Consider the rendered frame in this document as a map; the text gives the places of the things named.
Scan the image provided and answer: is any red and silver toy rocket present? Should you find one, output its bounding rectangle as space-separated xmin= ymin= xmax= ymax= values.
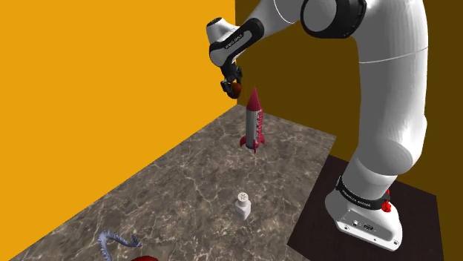
xmin=239 ymin=87 xmax=266 ymax=154

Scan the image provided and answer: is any white salt shaker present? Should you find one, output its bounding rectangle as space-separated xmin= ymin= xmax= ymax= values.
xmin=234 ymin=192 xmax=252 ymax=221

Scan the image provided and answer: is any dark robot stand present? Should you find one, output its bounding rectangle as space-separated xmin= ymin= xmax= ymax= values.
xmin=286 ymin=154 xmax=445 ymax=261

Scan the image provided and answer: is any blue dragon figure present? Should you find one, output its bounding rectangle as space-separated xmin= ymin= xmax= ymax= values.
xmin=98 ymin=230 xmax=142 ymax=261

